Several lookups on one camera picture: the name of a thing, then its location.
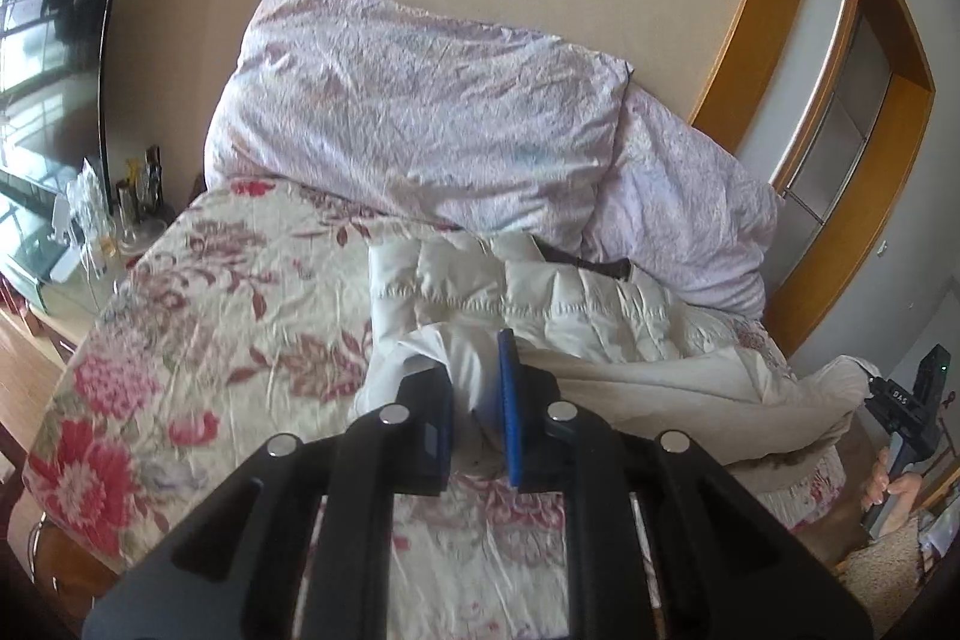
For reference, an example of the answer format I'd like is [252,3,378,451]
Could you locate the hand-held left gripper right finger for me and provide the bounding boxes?
[497,329,875,640]

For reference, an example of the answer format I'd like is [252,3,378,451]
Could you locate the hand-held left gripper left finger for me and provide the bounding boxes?
[81,356,455,640]

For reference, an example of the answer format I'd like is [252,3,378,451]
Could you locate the white down jacket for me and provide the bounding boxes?
[358,231,872,461]

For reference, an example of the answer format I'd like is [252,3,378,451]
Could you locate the person's right hand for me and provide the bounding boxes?
[861,445,920,515]

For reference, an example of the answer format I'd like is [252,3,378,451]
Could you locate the beige rug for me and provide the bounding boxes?
[838,518,925,615]

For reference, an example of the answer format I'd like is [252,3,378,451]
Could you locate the floral bed sheet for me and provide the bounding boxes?
[22,175,848,640]

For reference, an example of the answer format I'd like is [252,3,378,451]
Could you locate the pale pink patterned pillow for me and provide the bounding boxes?
[204,0,632,253]

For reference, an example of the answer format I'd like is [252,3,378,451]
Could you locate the group of small bottles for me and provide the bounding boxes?
[112,143,178,240]

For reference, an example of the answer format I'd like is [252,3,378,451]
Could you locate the chrome chair leg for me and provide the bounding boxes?
[28,511,85,590]

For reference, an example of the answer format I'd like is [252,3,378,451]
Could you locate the glass top television cabinet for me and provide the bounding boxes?
[0,190,130,386]

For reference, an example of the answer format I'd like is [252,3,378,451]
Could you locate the flat screen television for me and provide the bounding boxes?
[0,0,143,208]

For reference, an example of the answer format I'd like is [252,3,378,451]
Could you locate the wooden door frame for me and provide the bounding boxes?
[771,0,938,357]

